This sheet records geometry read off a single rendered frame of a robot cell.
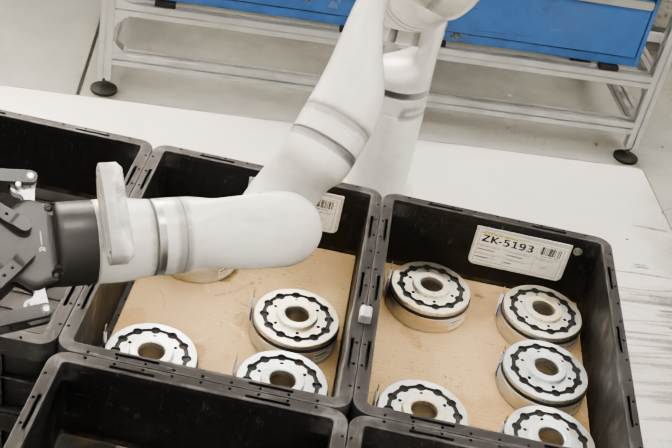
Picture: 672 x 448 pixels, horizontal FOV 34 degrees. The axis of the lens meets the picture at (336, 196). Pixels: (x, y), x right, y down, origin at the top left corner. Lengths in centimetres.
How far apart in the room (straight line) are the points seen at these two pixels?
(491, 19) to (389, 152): 172
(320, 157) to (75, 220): 23
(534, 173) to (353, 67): 99
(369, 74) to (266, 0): 217
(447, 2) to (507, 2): 217
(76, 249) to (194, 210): 11
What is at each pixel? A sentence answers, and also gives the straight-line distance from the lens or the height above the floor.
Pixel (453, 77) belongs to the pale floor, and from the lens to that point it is 379.
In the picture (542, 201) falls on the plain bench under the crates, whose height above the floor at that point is 70.
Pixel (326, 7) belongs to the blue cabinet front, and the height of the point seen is 37.
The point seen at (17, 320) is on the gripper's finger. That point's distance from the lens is 94.
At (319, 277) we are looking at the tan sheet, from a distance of 139.
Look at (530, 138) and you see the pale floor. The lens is 355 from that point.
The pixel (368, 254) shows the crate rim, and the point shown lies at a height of 93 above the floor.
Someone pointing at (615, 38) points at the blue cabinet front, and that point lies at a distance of 338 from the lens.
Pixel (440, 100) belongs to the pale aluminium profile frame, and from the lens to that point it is 335.
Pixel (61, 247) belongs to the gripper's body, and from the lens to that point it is 94.
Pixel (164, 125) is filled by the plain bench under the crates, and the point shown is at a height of 70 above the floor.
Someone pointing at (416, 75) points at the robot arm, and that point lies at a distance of 152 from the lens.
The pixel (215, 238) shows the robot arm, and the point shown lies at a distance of 97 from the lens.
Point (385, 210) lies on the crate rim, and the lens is 136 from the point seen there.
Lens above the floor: 170
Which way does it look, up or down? 34 degrees down
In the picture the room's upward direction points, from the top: 12 degrees clockwise
